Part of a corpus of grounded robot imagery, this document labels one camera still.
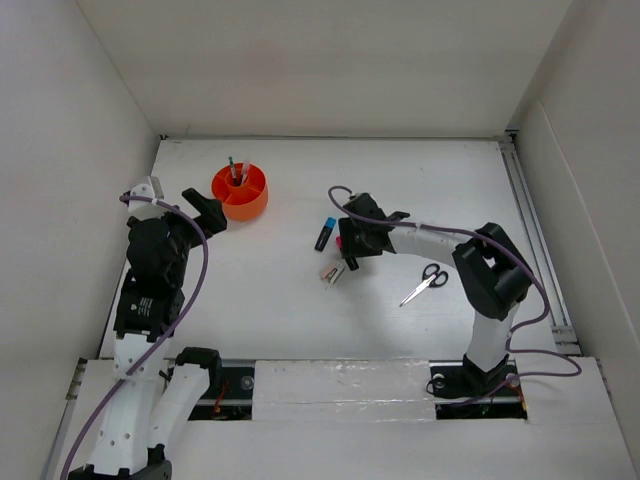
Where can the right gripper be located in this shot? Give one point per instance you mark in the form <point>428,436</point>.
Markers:
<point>349,246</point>

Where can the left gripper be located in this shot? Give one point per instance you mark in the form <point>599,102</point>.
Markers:
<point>210,219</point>

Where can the pink cap black highlighter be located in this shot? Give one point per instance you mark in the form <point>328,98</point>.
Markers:
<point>350,261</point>

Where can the green clear refill pen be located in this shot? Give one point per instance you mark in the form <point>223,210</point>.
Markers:
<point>233,171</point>

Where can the pink thin pen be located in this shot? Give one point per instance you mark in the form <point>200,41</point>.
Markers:
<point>245,170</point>

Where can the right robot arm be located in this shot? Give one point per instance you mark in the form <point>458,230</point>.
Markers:
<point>493,274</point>

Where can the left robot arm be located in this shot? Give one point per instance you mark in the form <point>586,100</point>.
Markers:
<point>135,428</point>

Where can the blue cap black highlighter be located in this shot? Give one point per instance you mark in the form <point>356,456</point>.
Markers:
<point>325,234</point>

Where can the orange round organizer container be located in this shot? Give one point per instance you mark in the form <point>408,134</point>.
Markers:
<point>241,203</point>

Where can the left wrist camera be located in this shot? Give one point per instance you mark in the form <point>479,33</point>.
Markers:
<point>149,189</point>

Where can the black handled scissors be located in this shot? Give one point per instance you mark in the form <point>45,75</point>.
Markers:
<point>433,276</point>

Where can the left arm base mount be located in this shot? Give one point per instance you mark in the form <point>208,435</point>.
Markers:
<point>230,398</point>

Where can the aluminium rail right edge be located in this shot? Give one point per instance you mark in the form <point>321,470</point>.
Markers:
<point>526,211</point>

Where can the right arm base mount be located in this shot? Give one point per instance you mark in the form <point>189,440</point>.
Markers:
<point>462,391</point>

